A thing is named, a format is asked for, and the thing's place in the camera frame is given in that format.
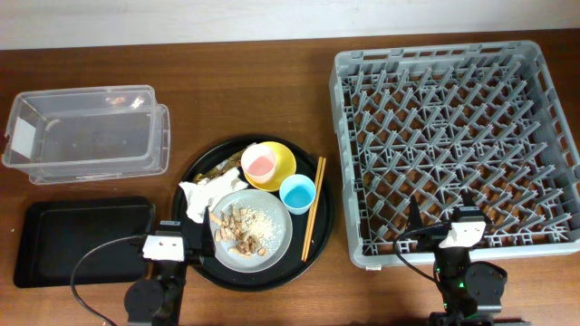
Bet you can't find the large white napkin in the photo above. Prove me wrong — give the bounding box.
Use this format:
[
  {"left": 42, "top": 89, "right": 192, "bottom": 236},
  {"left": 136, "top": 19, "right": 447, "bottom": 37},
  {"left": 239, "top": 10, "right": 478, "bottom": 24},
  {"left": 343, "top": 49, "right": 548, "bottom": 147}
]
[{"left": 179, "top": 168, "right": 248, "bottom": 224}]

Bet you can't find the grey plate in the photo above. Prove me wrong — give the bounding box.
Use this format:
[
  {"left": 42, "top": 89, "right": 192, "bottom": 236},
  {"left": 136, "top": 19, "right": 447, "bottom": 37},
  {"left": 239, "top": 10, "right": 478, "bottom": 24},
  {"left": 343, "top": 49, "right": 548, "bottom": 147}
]
[{"left": 210, "top": 189, "right": 293, "bottom": 273}]

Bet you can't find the gold foil wrapper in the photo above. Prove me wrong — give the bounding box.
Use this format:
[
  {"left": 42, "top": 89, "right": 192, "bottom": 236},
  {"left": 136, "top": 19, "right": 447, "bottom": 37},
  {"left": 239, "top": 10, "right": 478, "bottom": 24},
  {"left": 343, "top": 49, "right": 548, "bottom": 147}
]
[{"left": 191, "top": 145, "right": 247, "bottom": 183}]

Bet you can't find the pink cup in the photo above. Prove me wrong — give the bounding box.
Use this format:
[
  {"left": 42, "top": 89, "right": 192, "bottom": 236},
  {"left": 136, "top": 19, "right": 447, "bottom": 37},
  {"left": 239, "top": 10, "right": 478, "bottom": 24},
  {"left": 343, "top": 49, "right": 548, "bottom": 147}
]
[{"left": 240, "top": 144, "right": 276, "bottom": 184}]

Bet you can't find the wooden chopstick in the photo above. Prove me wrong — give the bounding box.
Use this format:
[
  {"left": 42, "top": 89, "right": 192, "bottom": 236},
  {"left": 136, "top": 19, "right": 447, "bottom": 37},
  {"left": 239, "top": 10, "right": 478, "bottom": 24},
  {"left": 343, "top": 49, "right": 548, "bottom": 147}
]
[
  {"left": 301, "top": 157, "right": 324, "bottom": 262},
  {"left": 306, "top": 157, "right": 326, "bottom": 261}
]

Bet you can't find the blue cup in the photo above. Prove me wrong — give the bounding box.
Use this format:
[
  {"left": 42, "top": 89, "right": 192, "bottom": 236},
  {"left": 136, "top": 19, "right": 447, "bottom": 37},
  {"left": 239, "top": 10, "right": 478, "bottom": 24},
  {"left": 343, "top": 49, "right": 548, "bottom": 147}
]
[{"left": 279, "top": 174, "right": 316, "bottom": 216}]

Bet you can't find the yellow bowl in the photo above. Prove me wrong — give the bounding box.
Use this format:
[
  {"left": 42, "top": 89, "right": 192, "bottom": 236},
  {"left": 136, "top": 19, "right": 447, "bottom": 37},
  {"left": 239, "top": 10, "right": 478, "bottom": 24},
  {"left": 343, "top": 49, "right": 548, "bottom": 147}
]
[{"left": 244, "top": 141, "right": 296, "bottom": 192}]

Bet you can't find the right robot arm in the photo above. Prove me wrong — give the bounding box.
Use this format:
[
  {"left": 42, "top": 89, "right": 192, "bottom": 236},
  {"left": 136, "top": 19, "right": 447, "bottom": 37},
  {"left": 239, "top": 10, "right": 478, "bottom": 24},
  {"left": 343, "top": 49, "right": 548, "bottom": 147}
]
[{"left": 400, "top": 191, "right": 508, "bottom": 326}]

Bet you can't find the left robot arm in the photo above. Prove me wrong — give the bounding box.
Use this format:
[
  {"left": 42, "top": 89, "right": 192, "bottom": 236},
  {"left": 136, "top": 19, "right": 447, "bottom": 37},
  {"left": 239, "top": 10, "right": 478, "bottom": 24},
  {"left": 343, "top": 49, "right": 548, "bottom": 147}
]
[{"left": 124, "top": 208, "right": 216, "bottom": 325}]

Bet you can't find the grey dishwasher rack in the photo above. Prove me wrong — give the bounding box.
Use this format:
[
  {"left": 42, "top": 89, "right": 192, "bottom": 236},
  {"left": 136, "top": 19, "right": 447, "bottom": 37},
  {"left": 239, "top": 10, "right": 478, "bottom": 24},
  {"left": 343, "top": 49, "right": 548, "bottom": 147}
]
[{"left": 329, "top": 41, "right": 579, "bottom": 270}]

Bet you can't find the clear plastic waste bin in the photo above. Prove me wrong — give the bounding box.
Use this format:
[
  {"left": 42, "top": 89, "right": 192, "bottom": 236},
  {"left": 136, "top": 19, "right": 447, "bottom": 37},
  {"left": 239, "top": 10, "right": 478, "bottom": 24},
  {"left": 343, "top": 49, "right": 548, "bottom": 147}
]
[{"left": 1, "top": 85, "right": 170, "bottom": 185}]

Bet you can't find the peanut shells and rice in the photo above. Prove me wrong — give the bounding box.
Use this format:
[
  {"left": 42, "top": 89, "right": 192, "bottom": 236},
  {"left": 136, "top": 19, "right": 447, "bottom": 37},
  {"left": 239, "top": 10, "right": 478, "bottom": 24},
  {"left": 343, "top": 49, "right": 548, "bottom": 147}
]
[{"left": 209, "top": 204, "right": 278, "bottom": 258}]

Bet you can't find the round black serving tray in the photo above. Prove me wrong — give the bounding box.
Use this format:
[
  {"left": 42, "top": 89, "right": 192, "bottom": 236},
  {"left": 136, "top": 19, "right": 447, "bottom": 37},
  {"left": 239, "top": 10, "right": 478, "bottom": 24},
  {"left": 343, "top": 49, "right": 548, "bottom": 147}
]
[{"left": 181, "top": 135, "right": 334, "bottom": 292}]

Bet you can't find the black rectangular tray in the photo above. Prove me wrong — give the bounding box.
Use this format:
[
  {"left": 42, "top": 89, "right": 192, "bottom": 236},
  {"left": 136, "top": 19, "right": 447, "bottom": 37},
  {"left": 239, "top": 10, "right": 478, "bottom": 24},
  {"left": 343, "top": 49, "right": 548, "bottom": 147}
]
[{"left": 13, "top": 197, "right": 150, "bottom": 288}]

